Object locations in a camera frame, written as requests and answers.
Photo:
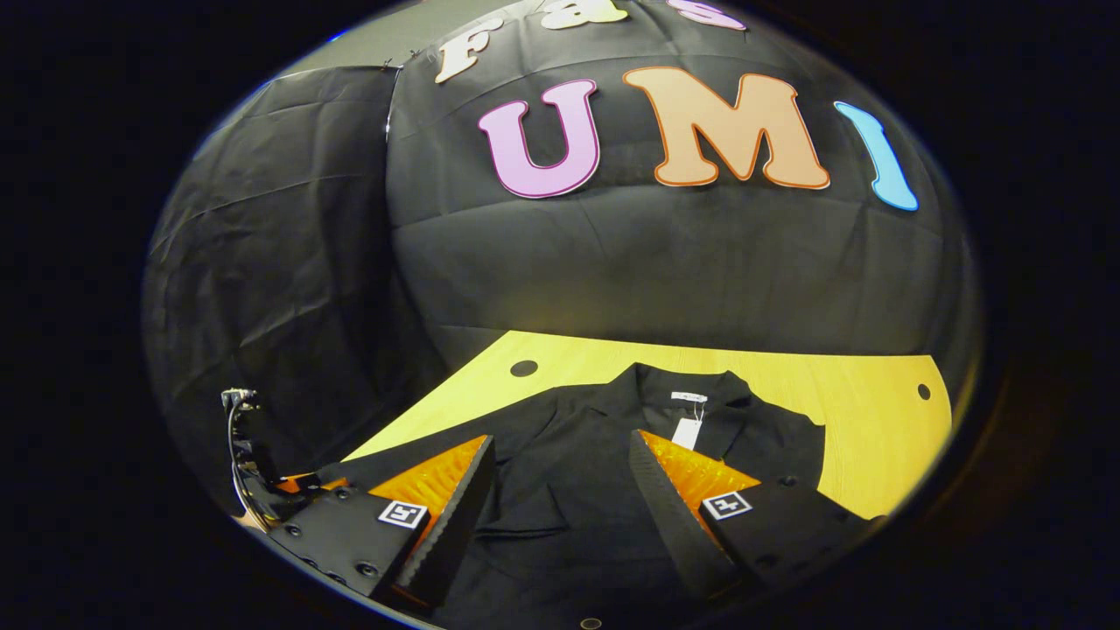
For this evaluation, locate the black backdrop cloth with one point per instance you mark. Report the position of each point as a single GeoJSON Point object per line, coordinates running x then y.
{"type": "Point", "coordinates": [612, 262]}

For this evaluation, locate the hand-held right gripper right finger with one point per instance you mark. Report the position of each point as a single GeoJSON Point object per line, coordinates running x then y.
{"type": "Point", "coordinates": [665, 516]}

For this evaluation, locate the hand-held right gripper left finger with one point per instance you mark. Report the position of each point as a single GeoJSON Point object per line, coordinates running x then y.
{"type": "Point", "coordinates": [455, 525]}

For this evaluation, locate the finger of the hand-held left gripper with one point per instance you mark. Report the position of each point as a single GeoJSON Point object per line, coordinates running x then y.
{"type": "Point", "coordinates": [306, 483]}

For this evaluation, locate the black button-up shirt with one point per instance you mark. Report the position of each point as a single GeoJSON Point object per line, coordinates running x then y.
{"type": "Point", "coordinates": [577, 455]}

